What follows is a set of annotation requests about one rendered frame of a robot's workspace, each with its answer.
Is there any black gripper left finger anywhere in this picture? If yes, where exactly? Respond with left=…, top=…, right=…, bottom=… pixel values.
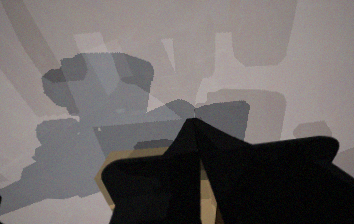
left=101, top=118, right=201, bottom=221

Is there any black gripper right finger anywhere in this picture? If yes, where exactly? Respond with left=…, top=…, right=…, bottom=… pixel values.
left=192, top=118, right=339, bottom=224

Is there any brown square block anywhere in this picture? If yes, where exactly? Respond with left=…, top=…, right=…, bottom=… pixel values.
left=215, top=205, right=224, bottom=224

